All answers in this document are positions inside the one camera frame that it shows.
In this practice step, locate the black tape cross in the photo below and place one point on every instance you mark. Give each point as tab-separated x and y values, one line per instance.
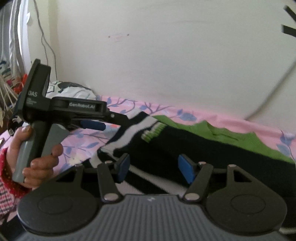
288	25

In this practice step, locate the green black white knit sweater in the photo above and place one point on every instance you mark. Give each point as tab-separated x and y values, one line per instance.
154	144

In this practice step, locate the red patterned sleeve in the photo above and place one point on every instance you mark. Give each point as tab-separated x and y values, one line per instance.
11	192

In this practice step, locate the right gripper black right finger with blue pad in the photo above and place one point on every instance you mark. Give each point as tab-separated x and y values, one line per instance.
197	176

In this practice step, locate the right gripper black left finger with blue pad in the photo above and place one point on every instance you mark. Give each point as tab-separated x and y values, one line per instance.
109	173

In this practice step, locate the white patterned pillow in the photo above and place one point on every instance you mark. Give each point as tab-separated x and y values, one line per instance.
69	89

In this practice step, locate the person's left hand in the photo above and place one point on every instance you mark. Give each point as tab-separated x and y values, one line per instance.
40	169

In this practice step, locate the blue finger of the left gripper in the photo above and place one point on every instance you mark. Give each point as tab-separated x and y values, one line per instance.
93	125

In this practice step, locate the pink floral bed sheet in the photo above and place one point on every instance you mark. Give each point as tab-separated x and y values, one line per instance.
154	144

